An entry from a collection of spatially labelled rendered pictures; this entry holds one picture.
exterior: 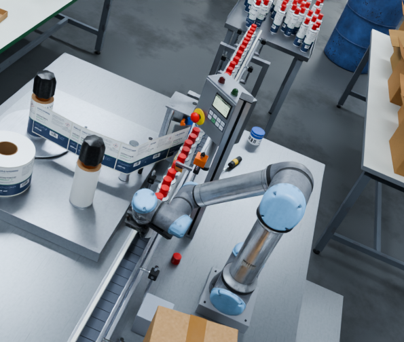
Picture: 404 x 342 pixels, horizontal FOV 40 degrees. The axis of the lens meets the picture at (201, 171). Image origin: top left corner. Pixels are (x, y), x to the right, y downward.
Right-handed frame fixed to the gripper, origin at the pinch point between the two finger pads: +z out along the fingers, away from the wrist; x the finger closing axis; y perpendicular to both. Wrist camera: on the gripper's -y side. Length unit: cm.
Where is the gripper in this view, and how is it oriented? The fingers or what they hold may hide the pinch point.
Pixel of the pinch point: (147, 231)
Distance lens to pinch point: 201.8
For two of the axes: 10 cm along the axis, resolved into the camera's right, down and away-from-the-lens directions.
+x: -3.8, 8.4, -3.8
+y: -9.2, -4.0, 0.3
